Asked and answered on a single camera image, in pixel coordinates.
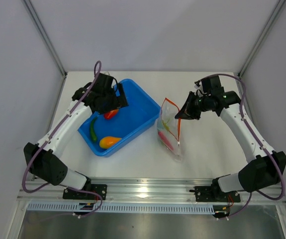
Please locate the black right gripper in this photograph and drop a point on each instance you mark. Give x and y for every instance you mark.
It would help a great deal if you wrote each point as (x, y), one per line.
(187, 112)

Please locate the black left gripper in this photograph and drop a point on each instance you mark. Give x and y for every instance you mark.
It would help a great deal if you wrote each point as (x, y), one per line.
(121, 102)

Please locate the clear zip top bag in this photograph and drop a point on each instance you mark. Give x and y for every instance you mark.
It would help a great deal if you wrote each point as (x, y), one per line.
(168, 110)

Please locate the green grape bunch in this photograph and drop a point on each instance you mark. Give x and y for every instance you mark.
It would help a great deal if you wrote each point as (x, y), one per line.
(164, 124)

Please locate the red chili pepper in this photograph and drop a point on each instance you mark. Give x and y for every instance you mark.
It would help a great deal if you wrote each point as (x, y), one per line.
(165, 141)

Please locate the yellow orange mango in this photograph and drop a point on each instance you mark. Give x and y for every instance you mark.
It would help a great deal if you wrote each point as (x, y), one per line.
(108, 142)

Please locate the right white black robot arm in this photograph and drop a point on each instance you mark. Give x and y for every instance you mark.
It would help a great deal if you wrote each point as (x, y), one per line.
(265, 166)

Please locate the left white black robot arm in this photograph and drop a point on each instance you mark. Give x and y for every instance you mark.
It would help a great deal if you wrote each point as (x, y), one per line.
(43, 158)

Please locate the blue plastic tray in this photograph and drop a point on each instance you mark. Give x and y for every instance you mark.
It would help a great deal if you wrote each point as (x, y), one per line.
(130, 121)

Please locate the green chili pepper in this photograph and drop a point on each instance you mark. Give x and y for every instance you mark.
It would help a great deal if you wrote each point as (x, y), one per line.
(93, 135)

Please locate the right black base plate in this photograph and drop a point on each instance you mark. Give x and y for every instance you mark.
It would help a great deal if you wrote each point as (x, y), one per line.
(213, 194)

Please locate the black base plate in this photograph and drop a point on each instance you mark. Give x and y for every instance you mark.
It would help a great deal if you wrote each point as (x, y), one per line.
(100, 189)
(213, 194)

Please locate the aluminium mounting rail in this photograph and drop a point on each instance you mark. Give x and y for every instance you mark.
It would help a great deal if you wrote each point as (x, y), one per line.
(158, 191)

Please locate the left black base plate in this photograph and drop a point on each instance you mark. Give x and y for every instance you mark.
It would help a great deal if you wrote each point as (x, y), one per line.
(100, 189)

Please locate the left aluminium frame post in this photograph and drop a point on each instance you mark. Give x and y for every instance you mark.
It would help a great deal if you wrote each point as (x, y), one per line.
(30, 8)

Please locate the aluminium frame post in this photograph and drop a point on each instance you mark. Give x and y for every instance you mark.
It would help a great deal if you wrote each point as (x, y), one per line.
(30, 8)
(266, 29)

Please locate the white slotted cable duct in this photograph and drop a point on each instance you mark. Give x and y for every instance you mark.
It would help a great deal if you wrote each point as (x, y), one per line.
(123, 208)

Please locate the right aluminium frame post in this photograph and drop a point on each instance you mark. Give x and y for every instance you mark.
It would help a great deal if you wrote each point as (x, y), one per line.
(266, 29)

